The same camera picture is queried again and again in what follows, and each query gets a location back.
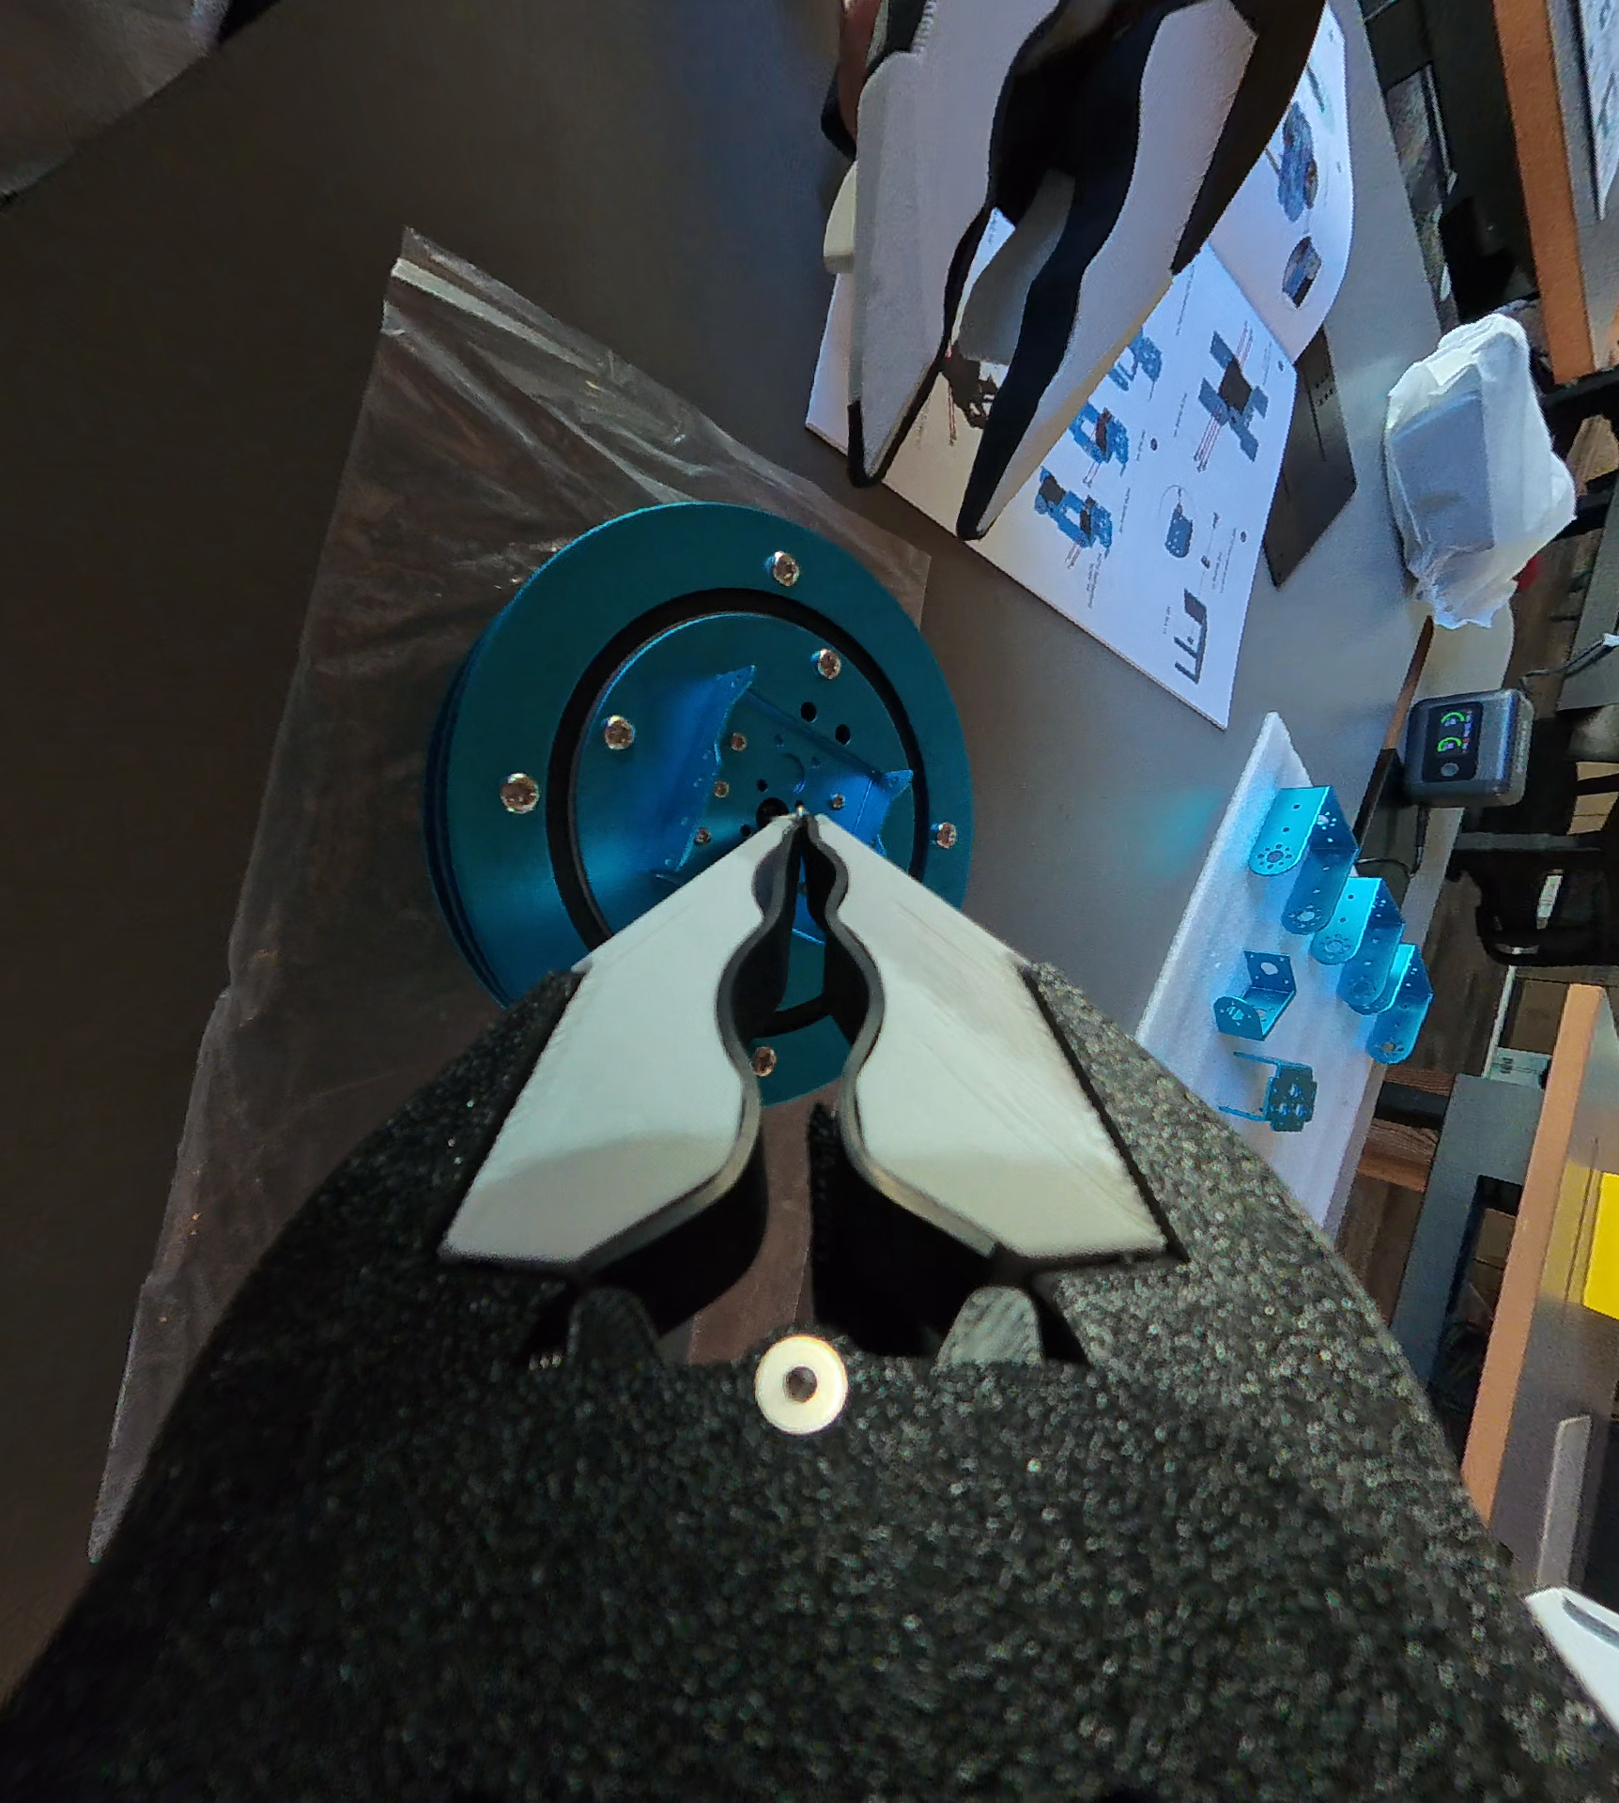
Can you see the wood-edged office desk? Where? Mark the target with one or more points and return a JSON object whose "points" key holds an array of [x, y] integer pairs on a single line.
{"points": [[1527, 1240]]}

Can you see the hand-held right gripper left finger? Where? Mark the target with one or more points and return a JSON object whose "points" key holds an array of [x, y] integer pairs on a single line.
{"points": [[612, 1099]]}

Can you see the black flat panel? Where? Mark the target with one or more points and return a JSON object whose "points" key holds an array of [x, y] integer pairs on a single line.
{"points": [[1309, 451]]}

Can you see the grey desk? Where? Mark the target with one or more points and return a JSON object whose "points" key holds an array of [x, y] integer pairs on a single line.
{"points": [[189, 423]]}

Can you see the white foam sheet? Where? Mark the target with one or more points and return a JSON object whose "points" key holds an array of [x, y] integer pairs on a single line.
{"points": [[1217, 915]]}

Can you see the portable power station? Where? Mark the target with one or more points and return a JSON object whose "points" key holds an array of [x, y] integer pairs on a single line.
{"points": [[1465, 740]]}

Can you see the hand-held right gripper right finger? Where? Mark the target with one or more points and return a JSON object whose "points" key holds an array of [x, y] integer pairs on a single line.
{"points": [[991, 1099]]}

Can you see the large blue U bracket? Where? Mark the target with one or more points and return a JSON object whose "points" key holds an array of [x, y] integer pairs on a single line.
{"points": [[1401, 999], [1301, 853], [1365, 937]]}

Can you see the small blue U bracket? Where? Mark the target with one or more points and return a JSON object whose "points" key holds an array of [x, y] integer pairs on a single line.
{"points": [[704, 725]]}

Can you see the person's left hand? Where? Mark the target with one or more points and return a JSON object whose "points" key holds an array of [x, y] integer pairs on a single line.
{"points": [[873, 28]]}

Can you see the large clear plastic bag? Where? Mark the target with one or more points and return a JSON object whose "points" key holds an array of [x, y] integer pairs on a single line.
{"points": [[330, 564]]}

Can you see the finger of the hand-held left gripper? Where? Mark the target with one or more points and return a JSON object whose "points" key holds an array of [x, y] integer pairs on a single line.
{"points": [[914, 210], [1155, 197]]}

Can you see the white instruction booklet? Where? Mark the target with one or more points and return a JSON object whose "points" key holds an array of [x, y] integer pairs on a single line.
{"points": [[1175, 464]]}

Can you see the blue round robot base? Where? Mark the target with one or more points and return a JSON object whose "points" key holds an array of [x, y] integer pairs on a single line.
{"points": [[527, 676]]}

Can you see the small blue angle bracket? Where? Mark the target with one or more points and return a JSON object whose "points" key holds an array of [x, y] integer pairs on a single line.
{"points": [[1252, 994]]}

